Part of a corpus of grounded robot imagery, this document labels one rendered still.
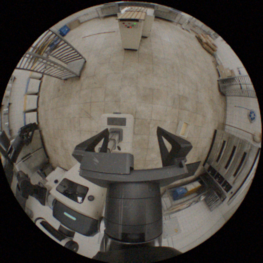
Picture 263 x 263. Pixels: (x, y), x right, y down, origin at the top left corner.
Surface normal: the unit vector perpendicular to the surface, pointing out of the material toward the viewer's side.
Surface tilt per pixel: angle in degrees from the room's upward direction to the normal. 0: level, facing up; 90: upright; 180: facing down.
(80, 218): 90
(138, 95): 0
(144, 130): 0
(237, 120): 90
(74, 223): 90
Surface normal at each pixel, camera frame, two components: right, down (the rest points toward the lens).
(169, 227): 0.07, -0.96
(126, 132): -0.01, 0.26
